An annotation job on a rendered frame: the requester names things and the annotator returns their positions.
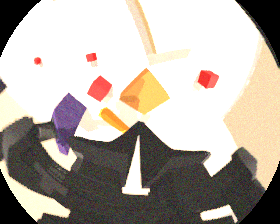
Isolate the yellow rectangular bar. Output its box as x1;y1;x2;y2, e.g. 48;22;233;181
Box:
99;107;129;133

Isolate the orange square block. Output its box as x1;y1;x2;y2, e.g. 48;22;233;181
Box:
120;68;171;115

